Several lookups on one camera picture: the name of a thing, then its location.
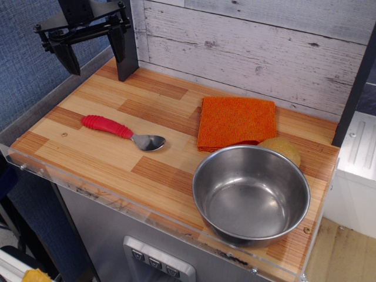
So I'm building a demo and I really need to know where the stainless steel bowl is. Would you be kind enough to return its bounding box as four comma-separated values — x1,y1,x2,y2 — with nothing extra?
192,145,310,249

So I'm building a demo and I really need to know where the dark vertical post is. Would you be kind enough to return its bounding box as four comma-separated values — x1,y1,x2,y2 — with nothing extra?
116,1,139,82
331,25,375,147

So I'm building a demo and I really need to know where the red handled metal spoon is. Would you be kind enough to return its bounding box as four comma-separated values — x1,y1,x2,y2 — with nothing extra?
81,115,166,152

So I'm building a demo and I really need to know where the silver button control panel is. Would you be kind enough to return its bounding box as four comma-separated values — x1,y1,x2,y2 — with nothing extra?
123,236,196,281

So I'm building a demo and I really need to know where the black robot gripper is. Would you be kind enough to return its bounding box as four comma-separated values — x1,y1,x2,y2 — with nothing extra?
33,1,130,76

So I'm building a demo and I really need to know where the yellow object at corner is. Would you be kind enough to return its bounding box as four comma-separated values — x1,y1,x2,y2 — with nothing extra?
21,268,52,282

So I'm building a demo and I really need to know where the dark left vertical post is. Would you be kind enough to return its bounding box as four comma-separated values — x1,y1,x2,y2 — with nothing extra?
116,1,139,82

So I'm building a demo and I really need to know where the yellow sponge ball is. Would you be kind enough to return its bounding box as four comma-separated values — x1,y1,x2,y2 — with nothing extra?
258,137,301,167

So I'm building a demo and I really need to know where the clear acrylic front guard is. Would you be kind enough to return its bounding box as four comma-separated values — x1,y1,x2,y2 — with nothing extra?
1,140,339,281

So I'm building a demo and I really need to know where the white ribbed appliance box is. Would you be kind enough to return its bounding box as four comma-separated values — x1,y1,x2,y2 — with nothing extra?
336,112,375,188

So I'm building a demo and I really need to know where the orange folded towel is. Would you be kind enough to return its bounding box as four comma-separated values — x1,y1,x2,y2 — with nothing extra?
197,97,277,152

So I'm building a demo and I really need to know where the dark right vertical post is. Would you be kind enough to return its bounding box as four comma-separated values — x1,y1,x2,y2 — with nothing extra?
331,25,375,147

